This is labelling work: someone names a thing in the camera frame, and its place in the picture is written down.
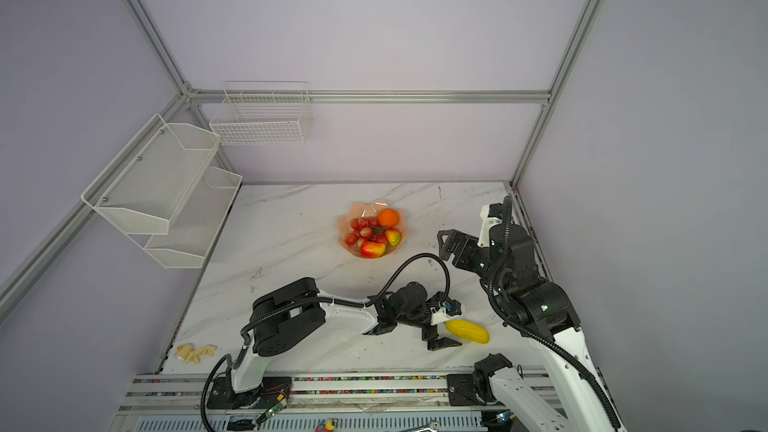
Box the orange fake fruit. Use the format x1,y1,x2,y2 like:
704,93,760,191
377,208,400,228

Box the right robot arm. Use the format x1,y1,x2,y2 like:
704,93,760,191
437,224,625,431

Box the white mesh lower shelf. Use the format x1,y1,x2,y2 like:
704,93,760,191
144,167,242,269

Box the red grape bunch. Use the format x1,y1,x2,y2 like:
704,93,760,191
344,217,387,247

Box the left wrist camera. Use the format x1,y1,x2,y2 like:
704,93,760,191
430,301,463,326

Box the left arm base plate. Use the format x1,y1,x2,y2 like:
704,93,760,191
206,375,293,411

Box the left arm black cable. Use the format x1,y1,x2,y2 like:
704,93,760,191
199,252,452,432

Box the beige pieces on table edge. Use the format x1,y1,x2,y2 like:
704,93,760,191
175,343,217,364

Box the yellow fake fruit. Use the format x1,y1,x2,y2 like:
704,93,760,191
444,319,490,344

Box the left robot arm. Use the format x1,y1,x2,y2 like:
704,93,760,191
226,278,463,394

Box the red yellow mango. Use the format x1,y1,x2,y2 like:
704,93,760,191
384,228,402,248
360,241,387,259

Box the aluminium front rail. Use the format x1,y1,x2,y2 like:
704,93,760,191
116,368,613,416

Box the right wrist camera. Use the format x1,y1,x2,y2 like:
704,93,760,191
477,203,505,248

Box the pink lotus fruit bowl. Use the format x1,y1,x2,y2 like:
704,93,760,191
337,201,408,259

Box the white wire basket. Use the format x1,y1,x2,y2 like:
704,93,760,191
209,81,314,146

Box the white mesh shelf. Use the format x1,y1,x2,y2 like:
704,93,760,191
81,114,221,235
144,167,242,269

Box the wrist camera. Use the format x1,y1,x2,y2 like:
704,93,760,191
430,301,463,326
477,203,505,248

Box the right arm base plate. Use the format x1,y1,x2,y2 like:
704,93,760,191
446,374,501,406

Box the colourful small toy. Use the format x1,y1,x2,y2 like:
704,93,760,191
315,419,337,432

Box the white mesh upper shelf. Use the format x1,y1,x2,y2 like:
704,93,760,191
81,114,221,235

